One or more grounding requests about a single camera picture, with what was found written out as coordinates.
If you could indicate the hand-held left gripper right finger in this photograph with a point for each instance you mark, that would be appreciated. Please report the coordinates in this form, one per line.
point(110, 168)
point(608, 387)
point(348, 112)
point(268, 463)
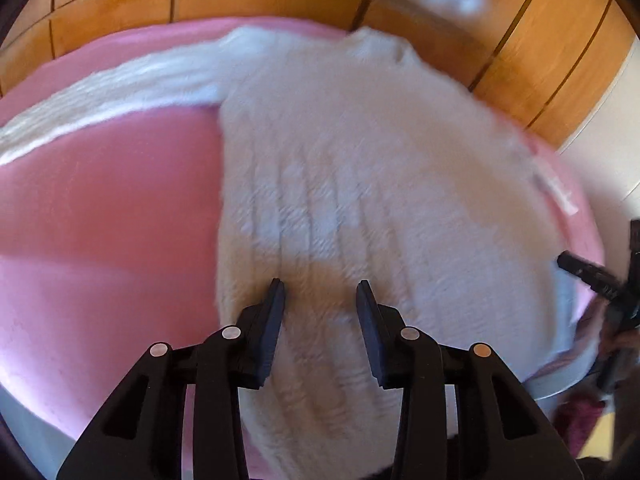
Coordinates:
point(369, 320)

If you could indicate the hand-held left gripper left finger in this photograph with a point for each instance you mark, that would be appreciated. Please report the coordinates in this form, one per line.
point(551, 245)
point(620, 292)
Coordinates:
point(272, 320)

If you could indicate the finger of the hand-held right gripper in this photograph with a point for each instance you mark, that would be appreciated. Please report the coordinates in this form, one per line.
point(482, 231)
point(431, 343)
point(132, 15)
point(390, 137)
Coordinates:
point(635, 240)
point(590, 272)

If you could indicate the white knit sweater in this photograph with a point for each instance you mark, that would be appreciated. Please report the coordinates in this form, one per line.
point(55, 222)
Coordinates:
point(360, 180)

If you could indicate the white mattress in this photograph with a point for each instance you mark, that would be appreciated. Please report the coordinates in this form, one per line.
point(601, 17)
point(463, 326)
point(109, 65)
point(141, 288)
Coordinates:
point(555, 375)

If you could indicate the maroon garment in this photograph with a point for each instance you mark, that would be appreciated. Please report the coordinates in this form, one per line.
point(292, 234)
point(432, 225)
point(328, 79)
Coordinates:
point(580, 420)

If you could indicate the pink bedspread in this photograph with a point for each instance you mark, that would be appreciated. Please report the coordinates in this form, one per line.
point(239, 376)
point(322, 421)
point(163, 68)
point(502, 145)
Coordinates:
point(110, 220)

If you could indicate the wooden wardrobe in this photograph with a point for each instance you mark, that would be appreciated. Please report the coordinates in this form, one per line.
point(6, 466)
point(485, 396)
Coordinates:
point(540, 45)

